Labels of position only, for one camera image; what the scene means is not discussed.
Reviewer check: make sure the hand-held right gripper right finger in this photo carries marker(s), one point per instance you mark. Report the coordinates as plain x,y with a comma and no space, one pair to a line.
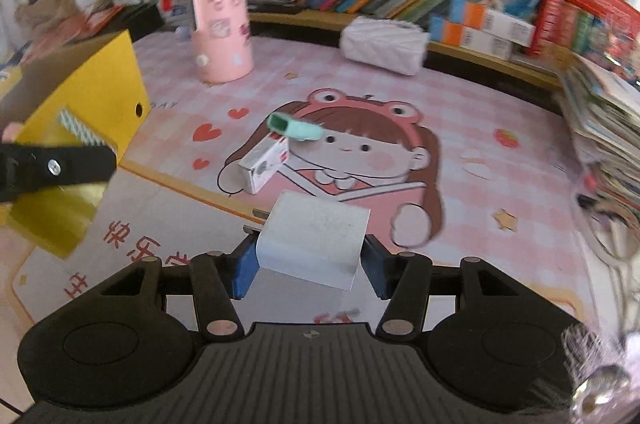
375,269

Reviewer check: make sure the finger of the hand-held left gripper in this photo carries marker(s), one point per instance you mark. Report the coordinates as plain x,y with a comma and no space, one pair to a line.
75,166

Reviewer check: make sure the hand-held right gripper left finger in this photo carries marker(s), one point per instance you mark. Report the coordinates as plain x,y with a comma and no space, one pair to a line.
245,274

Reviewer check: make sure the green striped tape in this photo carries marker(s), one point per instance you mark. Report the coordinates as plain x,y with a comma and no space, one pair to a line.
80,129

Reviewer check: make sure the white charger block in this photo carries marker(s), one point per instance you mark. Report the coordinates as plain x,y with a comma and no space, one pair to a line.
310,234

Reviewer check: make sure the yellow cardboard box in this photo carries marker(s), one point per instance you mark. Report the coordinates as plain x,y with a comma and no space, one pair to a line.
100,94

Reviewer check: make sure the small white red box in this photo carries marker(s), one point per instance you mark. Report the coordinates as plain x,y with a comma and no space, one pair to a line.
260,166

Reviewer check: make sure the pink printed tablecloth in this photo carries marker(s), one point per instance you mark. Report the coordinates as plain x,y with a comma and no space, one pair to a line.
475,184

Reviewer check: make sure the red plastic bags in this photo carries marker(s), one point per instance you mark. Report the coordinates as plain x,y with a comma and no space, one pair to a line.
95,21

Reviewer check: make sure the mint green cap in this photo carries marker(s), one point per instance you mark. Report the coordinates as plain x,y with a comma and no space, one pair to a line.
300,130

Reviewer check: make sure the brown cloth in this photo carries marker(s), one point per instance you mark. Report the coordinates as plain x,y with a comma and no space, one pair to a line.
45,9

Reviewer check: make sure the pink cylindrical container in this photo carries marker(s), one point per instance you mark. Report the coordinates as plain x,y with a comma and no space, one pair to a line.
222,29

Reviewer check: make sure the white quilted pouch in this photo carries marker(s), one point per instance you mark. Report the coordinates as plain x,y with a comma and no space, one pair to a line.
385,44

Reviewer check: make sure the orange white box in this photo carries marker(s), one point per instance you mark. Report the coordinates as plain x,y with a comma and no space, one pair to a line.
470,41
495,21

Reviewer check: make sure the wooden bookshelf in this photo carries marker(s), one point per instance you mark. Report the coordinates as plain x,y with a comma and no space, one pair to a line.
300,21

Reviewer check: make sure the stack of papers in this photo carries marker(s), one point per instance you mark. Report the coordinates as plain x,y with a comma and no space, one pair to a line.
605,119

